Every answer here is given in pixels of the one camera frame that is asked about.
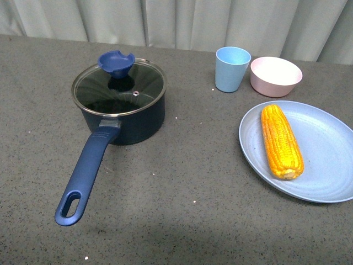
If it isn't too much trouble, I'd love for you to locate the dark blue saucepan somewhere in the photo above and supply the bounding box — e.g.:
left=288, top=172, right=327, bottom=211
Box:
left=55, top=94, right=165, bottom=226

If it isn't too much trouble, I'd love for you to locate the yellow corn cob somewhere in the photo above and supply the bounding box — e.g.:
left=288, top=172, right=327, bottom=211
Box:
left=261, top=104, right=304, bottom=180

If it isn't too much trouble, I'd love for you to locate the grey curtain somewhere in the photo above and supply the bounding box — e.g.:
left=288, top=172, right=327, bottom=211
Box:
left=1, top=1, right=352, bottom=65

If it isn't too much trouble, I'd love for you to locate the light blue cup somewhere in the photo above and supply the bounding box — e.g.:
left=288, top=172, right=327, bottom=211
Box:
left=215, top=46, right=252, bottom=93

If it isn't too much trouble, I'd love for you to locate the pink bowl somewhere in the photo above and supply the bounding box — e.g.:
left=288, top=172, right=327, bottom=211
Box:
left=250, top=56, right=303, bottom=98

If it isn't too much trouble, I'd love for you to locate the glass lid with blue knob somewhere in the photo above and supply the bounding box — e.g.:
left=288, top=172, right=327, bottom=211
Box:
left=72, top=50, right=166, bottom=117

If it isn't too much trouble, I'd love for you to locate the light blue plate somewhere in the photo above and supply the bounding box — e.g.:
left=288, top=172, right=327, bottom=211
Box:
left=239, top=100, right=352, bottom=203

